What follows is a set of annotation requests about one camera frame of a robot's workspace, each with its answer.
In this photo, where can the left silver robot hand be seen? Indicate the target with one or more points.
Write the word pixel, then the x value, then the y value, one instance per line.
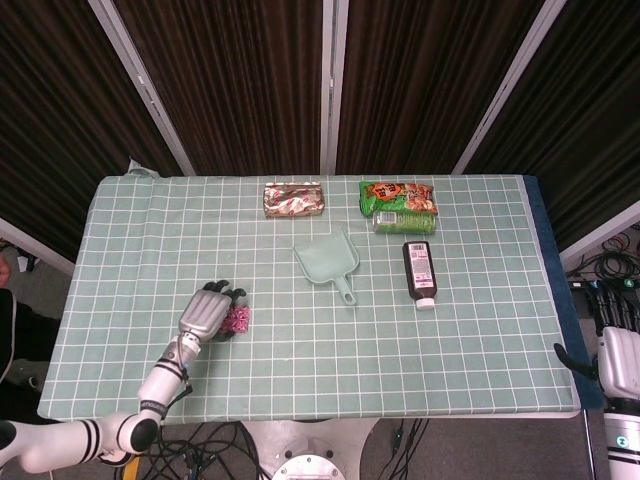
pixel 202 312

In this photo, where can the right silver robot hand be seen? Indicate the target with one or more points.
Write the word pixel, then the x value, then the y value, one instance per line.
pixel 622 360

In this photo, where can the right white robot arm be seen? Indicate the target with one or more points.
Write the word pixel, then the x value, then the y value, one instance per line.
pixel 625 440

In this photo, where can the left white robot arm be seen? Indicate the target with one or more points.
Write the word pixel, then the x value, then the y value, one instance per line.
pixel 160 377

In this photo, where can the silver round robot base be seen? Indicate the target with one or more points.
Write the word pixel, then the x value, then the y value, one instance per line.
pixel 305 460

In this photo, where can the power strip with plugs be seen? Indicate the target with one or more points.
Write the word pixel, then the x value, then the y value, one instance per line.
pixel 582 285

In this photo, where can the green checkered tablecloth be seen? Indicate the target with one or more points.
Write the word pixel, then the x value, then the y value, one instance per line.
pixel 320 360

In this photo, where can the mint green plastic scoop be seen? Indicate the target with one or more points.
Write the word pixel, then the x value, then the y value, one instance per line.
pixel 327 262

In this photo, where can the gold foil snack package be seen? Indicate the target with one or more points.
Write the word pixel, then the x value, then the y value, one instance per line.
pixel 294 200

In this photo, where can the bystander in black clothes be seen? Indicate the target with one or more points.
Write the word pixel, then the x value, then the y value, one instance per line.
pixel 12 325

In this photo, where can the dark bottle white cap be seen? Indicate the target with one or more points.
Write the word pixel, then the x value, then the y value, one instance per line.
pixel 419 272

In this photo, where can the green drink can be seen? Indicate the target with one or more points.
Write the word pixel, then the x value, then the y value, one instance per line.
pixel 405 222

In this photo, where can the green orange snack bag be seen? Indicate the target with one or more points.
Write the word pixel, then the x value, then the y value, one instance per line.
pixel 397 197

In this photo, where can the dark brown curtain panel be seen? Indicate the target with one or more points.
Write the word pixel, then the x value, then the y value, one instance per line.
pixel 240 85
pixel 50 100
pixel 600 125
pixel 425 85

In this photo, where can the white partition base rail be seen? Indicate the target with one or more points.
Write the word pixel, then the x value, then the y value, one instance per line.
pixel 30 245
pixel 600 240

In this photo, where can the white partition post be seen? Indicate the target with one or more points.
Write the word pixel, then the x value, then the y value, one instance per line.
pixel 334 85
pixel 140 85
pixel 505 85

